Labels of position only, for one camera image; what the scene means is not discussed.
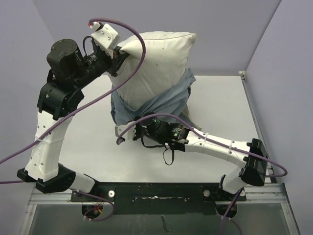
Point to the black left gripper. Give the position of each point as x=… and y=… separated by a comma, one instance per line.
x=113, y=63

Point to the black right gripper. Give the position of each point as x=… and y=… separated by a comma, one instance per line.
x=137, y=134

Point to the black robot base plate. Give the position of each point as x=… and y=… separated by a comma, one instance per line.
x=106, y=199

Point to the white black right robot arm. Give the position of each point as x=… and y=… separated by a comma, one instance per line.
x=249, y=157

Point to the cream white pillow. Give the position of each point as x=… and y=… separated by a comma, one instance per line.
x=162, y=74

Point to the blue-grey pillowcase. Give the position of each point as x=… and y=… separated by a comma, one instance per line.
x=172, y=101

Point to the aluminium frame rail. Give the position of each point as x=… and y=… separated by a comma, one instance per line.
x=224, y=174

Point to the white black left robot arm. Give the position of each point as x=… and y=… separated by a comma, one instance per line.
x=69, y=73

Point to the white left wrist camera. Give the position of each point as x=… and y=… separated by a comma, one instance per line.
x=105, y=36

